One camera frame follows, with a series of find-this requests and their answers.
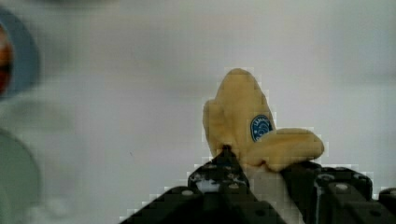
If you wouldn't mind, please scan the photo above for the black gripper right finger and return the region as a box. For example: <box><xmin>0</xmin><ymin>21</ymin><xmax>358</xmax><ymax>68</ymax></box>
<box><xmin>281</xmin><ymin>161</ymin><xmax>396</xmax><ymax>224</ymax></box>

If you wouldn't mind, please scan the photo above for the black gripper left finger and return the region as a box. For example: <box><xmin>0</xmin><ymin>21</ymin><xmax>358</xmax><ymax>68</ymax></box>
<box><xmin>120</xmin><ymin>146</ymin><xmax>286</xmax><ymax>224</ymax></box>

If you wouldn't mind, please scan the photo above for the green mug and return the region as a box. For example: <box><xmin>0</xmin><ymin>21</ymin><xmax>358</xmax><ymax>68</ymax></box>
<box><xmin>0</xmin><ymin>130</ymin><xmax>41</xmax><ymax>224</ymax></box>

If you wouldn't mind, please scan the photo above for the blue bowl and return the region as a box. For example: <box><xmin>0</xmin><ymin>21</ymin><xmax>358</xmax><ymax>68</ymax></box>
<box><xmin>0</xmin><ymin>7</ymin><xmax>40</xmax><ymax>100</ymax></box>

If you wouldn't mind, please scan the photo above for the red toy in bowl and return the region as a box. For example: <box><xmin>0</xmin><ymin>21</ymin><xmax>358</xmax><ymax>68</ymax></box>
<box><xmin>0</xmin><ymin>26</ymin><xmax>13</xmax><ymax>94</ymax></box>

